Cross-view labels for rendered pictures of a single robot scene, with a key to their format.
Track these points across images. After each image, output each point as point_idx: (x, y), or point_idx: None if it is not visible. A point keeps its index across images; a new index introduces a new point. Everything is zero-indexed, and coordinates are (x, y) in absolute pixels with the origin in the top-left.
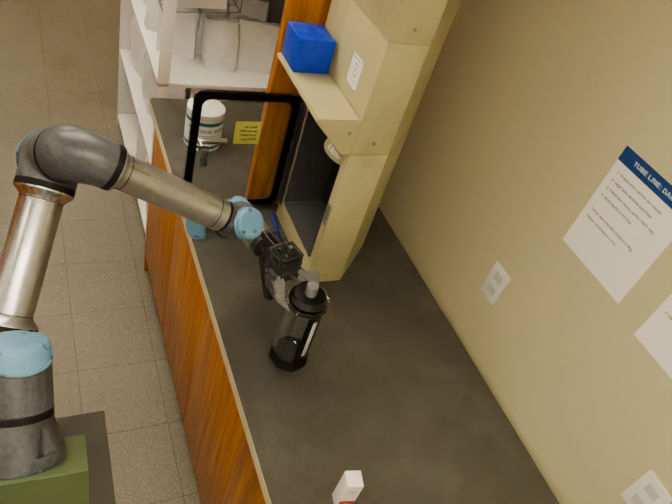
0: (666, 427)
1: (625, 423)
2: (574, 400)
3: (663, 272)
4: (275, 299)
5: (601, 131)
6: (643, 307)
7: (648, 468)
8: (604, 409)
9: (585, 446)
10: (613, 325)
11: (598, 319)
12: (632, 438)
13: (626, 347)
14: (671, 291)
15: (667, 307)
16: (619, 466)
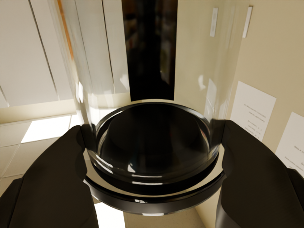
0: (248, 63)
1: (264, 45)
2: (301, 22)
3: (273, 137)
4: (30, 166)
5: None
6: (277, 115)
7: (247, 36)
8: (277, 40)
9: (281, 2)
10: (290, 96)
11: (302, 94)
12: (258, 41)
13: (278, 87)
14: (267, 128)
15: (265, 120)
16: (258, 19)
